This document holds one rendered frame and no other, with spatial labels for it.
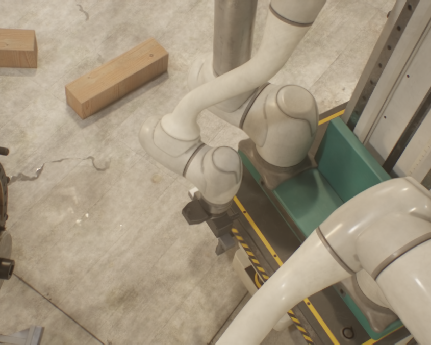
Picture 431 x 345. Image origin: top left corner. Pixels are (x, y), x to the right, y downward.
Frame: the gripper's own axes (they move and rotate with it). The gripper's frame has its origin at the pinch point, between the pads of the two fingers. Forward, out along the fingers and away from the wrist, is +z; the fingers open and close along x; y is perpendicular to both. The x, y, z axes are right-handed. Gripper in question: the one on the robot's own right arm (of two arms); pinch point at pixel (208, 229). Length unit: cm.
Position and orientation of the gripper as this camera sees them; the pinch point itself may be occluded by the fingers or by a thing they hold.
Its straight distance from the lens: 208.2
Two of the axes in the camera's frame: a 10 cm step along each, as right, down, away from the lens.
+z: -1.0, 5.3, 8.4
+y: 8.5, -3.9, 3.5
